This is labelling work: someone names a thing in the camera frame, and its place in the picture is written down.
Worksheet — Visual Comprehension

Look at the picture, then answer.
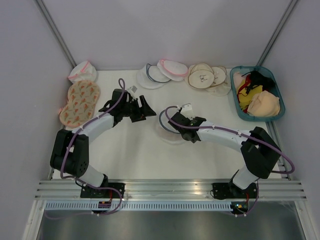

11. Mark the floral patterned laundry bag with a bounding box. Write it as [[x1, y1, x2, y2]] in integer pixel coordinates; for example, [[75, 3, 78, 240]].
[[59, 80, 101, 129]]

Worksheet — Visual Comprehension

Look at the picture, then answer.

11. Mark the yellow bra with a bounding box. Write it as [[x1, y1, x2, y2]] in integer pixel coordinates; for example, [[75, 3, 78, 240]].
[[237, 81, 263, 111]]

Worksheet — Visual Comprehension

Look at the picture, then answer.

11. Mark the white slotted cable duct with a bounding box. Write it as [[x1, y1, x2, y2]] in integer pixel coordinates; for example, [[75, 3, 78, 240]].
[[45, 200, 248, 212]]

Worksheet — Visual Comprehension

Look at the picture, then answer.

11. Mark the teal plastic basket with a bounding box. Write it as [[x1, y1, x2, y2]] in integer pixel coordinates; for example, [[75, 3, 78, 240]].
[[230, 66, 286, 122]]

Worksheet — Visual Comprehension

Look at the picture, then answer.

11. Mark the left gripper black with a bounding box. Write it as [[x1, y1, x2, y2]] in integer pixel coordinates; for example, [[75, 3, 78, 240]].
[[121, 95, 156, 123]]

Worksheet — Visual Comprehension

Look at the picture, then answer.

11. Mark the pink-trimmed mesh bag centre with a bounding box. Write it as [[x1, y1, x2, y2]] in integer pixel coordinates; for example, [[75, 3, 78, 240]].
[[157, 59, 189, 82]]

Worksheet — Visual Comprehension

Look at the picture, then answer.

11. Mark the peach bra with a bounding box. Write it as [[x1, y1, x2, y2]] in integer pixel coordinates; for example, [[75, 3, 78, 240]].
[[247, 90, 281, 117]]

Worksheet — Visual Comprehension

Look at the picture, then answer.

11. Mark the beige laundry bag back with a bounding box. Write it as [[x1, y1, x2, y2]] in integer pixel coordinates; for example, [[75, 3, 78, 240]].
[[206, 66, 231, 97]]

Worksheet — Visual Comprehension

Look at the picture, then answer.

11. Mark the black bra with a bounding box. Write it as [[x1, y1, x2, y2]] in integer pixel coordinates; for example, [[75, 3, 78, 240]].
[[243, 70, 276, 90]]

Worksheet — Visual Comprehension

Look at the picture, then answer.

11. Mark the corner aluminium profile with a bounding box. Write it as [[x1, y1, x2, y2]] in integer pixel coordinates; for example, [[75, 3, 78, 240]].
[[256, 0, 300, 66], [33, 0, 77, 68]]

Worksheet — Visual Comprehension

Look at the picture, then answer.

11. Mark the beige laundry bag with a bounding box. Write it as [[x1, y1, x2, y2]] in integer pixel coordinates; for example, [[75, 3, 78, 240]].
[[186, 63, 215, 90], [206, 66, 231, 97]]

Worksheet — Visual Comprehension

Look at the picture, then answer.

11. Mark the beige laundry bag front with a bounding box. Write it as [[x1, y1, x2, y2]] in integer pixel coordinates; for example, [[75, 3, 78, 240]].
[[186, 63, 215, 90]]

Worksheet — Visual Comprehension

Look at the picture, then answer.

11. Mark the blue-trimmed mesh bag centre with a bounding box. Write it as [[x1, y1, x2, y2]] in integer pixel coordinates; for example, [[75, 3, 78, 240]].
[[136, 63, 171, 90]]

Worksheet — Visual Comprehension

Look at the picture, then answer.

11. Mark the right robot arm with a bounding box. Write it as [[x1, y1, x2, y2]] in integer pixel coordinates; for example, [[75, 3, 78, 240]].
[[168, 112, 281, 200]]

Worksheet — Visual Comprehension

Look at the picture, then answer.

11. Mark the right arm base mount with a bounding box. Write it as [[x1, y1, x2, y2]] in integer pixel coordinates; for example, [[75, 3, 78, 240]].
[[210, 182, 242, 200]]

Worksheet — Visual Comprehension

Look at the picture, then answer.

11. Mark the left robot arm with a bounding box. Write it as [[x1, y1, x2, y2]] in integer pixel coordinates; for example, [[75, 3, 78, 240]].
[[50, 89, 157, 198]]

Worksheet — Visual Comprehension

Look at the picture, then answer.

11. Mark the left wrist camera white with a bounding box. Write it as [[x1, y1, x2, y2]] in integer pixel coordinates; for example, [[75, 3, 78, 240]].
[[126, 85, 138, 100]]

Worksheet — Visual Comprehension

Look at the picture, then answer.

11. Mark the pink-trimmed mesh bag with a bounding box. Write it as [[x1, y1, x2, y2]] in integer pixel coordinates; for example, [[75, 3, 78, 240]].
[[67, 60, 97, 83], [157, 59, 189, 82]]

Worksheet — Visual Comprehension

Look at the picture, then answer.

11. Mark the pink-trimmed mesh bag left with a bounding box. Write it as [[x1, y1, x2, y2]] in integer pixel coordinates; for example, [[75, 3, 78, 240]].
[[67, 60, 97, 83]]

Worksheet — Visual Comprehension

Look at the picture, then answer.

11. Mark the blue-trimmed white mesh laundry bag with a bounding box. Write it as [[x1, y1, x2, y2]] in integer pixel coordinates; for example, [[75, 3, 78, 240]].
[[154, 110, 185, 145]]

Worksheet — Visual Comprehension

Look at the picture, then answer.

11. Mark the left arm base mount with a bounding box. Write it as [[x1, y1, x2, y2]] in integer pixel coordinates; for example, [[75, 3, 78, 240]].
[[80, 182, 125, 199]]

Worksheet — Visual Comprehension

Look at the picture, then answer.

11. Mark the right corner aluminium profile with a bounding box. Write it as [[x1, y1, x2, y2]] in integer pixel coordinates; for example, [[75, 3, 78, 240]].
[[256, 0, 300, 66]]

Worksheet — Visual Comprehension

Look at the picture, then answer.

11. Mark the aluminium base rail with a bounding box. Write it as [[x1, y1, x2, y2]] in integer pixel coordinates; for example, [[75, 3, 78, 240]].
[[34, 178, 307, 201]]

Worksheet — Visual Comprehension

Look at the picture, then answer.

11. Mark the left corner aluminium profile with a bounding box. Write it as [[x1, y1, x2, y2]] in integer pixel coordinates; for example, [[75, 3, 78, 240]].
[[33, 0, 77, 68]]

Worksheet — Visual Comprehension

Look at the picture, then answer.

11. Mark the pale pink bra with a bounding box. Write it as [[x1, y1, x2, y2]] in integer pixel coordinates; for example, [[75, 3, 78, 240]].
[[233, 72, 251, 91]]

